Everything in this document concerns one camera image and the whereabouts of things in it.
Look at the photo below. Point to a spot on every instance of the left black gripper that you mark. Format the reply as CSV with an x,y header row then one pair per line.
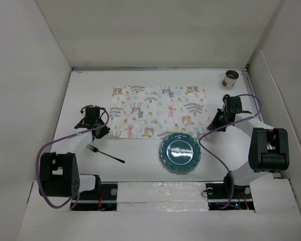
x,y
104,132

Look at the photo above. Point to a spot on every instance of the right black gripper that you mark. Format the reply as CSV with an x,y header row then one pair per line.
x,y
214,123

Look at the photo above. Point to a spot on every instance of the black fork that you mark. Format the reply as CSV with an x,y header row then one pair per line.
x,y
96,150

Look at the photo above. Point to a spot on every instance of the brown paper cup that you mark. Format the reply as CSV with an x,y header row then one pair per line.
x,y
230,78

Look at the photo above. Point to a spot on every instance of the patterned white cloth napkin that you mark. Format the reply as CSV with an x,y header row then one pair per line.
x,y
139,112

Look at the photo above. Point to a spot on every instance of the teal scalloped plate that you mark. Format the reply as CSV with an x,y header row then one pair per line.
x,y
180,152

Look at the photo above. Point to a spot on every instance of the black spoon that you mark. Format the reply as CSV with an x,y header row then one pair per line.
x,y
226,98

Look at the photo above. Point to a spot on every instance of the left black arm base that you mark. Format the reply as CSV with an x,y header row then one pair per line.
x,y
103,200

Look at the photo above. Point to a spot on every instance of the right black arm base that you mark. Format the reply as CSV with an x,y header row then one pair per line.
x,y
219,197

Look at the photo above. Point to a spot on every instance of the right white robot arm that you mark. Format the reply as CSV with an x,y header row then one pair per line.
x,y
268,150

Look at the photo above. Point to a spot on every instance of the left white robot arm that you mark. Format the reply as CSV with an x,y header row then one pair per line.
x,y
58,170

